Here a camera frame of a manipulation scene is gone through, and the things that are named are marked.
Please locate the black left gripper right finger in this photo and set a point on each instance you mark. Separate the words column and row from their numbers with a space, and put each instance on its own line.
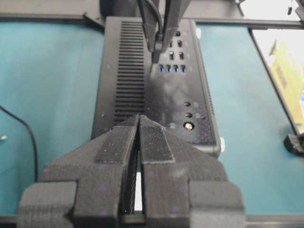
column 184, row 187

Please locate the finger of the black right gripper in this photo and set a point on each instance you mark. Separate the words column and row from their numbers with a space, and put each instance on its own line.
column 149, row 17
column 174, row 11

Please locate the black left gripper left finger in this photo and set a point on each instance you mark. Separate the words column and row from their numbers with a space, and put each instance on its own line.
column 86, row 188

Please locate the black mini PC box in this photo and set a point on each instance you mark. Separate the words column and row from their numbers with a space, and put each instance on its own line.
column 174, row 92

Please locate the yellow cardboard box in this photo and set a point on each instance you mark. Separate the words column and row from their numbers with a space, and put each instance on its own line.
column 287, row 69

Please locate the black aluminium table frame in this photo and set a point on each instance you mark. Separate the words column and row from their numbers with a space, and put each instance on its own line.
column 96, row 12

